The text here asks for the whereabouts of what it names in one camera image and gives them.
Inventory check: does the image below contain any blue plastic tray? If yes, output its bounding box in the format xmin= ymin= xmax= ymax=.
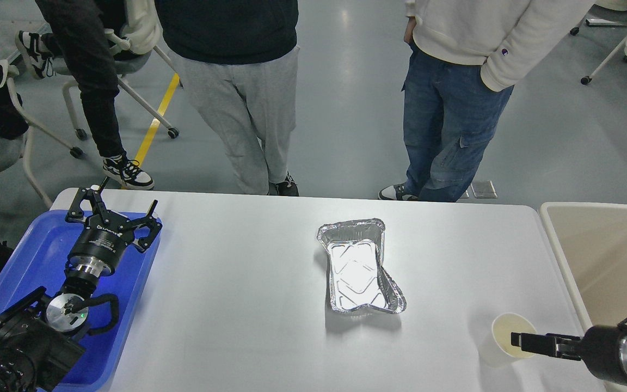
xmin=0 ymin=210 xmax=160 ymax=391

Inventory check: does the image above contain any grey chair at left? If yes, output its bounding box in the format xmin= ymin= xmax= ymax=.
xmin=0 ymin=59 xmax=84 ymax=207

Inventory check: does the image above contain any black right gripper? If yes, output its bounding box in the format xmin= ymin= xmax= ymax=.
xmin=511 ymin=326 xmax=627 ymax=387

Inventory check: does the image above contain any person in black trousers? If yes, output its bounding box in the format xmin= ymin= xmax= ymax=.
xmin=15 ymin=1 xmax=155 ymax=189

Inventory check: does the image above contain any person in grey sweatpants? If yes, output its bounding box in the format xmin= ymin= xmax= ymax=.
xmin=155 ymin=1 xmax=299 ymax=197

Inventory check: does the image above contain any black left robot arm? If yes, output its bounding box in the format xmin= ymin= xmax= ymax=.
xmin=0 ymin=188 xmax=163 ymax=391

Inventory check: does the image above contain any chair base at top right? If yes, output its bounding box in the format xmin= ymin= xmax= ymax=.
xmin=569 ymin=11 xmax=627 ymax=85

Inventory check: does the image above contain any beige plastic bin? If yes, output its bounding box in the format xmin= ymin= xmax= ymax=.
xmin=539 ymin=203 xmax=627 ymax=391

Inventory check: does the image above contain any person in blue jeans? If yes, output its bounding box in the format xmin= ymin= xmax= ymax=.
xmin=378 ymin=1 xmax=594 ymax=203

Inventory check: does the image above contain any white paper cup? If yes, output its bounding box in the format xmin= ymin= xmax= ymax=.
xmin=478 ymin=313 xmax=537 ymax=368

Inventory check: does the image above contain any grey office chair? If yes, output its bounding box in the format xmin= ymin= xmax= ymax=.
xmin=62 ymin=24 xmax=180 ymax=140

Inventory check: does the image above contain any crumpled aluminium foil tray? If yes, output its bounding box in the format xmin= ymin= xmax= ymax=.
xmin=317 ymin=218 xmax=407 ymax=315

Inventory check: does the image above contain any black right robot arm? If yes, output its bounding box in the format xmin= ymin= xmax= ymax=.
xmin=510 ymin=318 xmax=627 ymax=385

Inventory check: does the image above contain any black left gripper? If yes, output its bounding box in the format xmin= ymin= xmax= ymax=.
xmin=65 ymin=177 xmax=162 ymax=277

